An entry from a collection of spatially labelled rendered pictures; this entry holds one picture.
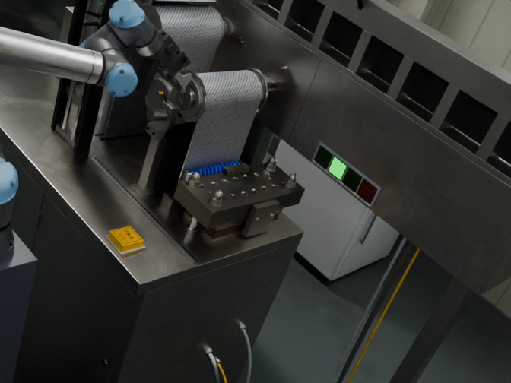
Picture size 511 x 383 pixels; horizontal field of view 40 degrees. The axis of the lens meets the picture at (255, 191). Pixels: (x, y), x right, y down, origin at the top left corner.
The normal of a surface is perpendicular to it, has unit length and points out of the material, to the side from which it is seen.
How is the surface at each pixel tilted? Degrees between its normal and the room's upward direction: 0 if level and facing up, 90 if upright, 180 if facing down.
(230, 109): 90
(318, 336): 0
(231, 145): 90
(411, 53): 90
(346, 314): 0
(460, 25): 90
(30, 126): 0
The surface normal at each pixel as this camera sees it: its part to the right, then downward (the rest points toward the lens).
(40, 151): 0.31, -0.80
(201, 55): 0.64, 0.59
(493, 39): -0.68, 0.18
